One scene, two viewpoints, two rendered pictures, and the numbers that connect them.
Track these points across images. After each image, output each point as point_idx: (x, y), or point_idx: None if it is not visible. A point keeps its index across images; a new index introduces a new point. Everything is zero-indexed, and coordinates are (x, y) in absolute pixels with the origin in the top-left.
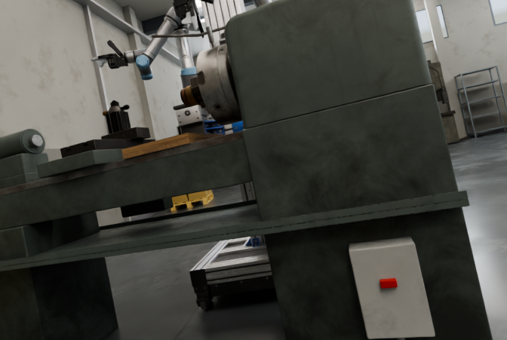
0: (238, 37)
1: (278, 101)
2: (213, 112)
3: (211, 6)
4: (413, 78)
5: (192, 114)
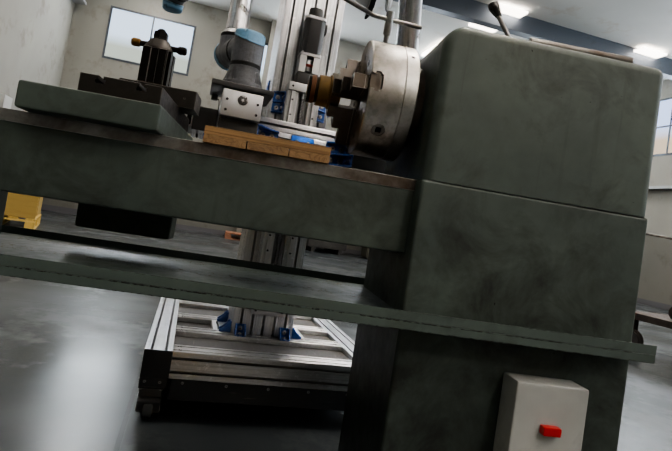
0: (464, 58)
1: (483, 163)
2: (365, 133)
3: None
4: (632, 204)
5: (249, 107)
